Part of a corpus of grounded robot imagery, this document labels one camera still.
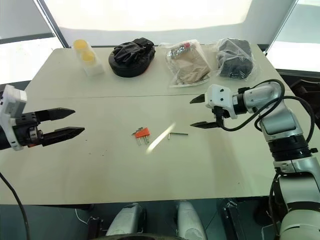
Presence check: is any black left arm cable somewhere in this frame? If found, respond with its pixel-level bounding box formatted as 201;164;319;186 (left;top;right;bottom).
0;171;31;240

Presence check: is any plastic bag with beige contents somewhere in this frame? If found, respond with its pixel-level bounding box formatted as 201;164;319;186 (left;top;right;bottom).
164;39;212;88

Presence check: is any dark furniture beside table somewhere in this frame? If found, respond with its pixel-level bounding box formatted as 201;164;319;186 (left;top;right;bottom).
277;71;320;101

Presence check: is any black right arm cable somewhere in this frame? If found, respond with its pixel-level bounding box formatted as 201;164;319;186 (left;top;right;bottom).
216;79;316;156

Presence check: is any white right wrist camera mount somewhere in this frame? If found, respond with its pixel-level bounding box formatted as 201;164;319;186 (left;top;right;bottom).
204;84;238;120

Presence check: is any yellow plastic cup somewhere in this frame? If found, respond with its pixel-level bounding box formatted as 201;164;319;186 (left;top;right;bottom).
81;51;96;63
74;39;88;51

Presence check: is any clear plastic cup box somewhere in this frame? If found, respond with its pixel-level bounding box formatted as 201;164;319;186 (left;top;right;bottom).
72;38;105;77

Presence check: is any black boxing pad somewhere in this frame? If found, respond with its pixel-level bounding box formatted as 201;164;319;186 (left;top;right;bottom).
108;37;156;76

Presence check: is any dark window frame bar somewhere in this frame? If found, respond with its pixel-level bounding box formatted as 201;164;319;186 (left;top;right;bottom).
34;0;70;48

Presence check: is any black metal bracket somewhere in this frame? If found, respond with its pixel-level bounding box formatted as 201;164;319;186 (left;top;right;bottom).
86;216;105;240
221;199;247;240

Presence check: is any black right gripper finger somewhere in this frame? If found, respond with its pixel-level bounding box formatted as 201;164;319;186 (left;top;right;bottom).
189;93;207;105
189;121;221;130

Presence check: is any thin white cable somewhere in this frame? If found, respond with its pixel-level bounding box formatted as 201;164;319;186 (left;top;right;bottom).
74;208;91;225

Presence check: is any metal hex key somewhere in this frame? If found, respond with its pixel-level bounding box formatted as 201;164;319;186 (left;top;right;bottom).
168;132;189;141

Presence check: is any orange hex key holder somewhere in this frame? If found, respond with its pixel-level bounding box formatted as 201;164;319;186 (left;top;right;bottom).
134;127;152;139

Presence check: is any white rounded robot leg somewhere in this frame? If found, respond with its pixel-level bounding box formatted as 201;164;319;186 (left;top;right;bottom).
106;202;147;237
176;200;208;240

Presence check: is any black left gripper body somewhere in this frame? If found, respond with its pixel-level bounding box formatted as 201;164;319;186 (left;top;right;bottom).
11;111;45;149

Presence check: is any dark rounded robot waist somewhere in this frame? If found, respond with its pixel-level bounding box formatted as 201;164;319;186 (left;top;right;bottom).
109;232;181;240

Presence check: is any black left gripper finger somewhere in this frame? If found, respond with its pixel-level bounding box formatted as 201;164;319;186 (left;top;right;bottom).
41;126;86;148
36;107;76;124

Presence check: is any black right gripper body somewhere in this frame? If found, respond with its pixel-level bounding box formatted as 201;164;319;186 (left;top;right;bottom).
211;105;230;126

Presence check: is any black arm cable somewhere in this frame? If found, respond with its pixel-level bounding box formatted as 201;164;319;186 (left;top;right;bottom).
0;171;31;240
216;79;316;156

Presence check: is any plastic bag with black contents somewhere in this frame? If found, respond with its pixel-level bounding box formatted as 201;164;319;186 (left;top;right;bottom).
215;37;256;80

